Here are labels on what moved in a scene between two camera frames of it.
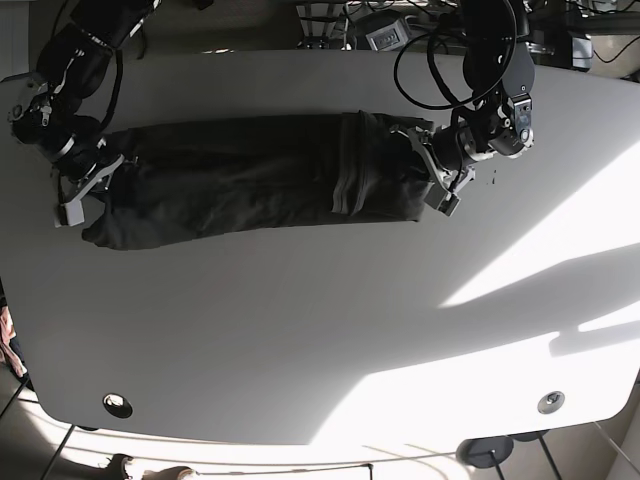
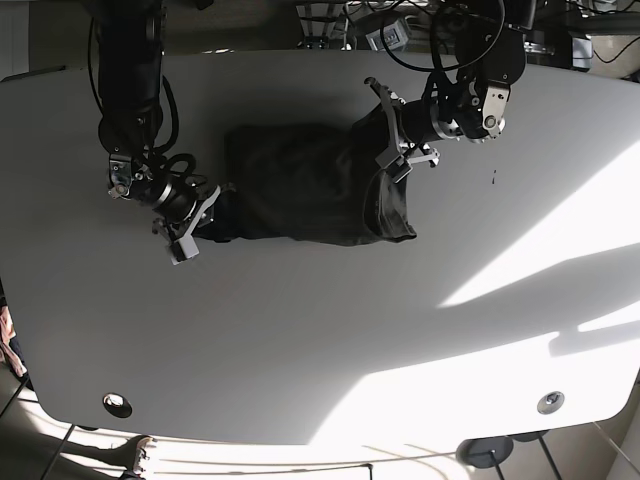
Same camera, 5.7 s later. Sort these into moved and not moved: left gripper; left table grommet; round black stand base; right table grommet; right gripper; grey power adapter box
Moved: left gripper; right gripper
Not moved: round black stand base; right table grommet; grey power adapter box; left table grommet
